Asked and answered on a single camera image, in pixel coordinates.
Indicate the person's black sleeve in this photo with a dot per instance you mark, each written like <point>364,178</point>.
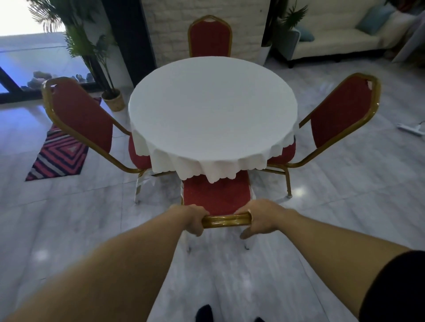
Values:
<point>395,288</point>

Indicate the white power strip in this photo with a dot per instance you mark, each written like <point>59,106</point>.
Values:
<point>411,129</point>

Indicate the woven basket planter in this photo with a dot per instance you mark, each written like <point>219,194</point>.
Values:
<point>114,100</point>

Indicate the person's black shoe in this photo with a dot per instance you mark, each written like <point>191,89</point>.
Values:
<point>204,314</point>

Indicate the pile of shoes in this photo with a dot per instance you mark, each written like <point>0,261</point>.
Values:
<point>43,79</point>

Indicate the red gold banquet chair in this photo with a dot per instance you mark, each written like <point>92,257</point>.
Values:
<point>217,199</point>
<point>89,122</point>
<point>335,116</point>
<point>209,36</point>

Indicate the cream sofa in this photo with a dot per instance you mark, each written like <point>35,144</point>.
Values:
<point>335,36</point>

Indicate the cream cushion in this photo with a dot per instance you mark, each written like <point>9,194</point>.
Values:
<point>395,28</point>

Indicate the person's left forearm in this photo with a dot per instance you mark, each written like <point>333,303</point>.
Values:
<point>99,268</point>

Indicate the person's right forearm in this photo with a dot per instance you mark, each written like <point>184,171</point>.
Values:
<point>335,252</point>

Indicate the striped red blue rug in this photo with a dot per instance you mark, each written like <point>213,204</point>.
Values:
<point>59,156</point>

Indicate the white round tablecloth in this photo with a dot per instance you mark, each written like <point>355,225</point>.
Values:
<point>212,112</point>

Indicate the person's right hand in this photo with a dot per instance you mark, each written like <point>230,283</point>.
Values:
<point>262,215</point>

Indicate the small potted green plant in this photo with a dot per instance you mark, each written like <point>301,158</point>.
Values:
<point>285,20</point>

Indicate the dark teal cushion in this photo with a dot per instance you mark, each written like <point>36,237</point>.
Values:
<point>304,34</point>

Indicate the person's left hand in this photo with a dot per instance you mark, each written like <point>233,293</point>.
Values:
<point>190,216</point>

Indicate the person's right thumb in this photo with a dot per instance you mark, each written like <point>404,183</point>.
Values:
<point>248,231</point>

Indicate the person's left thumb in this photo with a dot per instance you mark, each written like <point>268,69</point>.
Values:
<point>196,229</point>

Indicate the tall potted palm plant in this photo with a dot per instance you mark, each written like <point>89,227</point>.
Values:
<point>83,39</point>

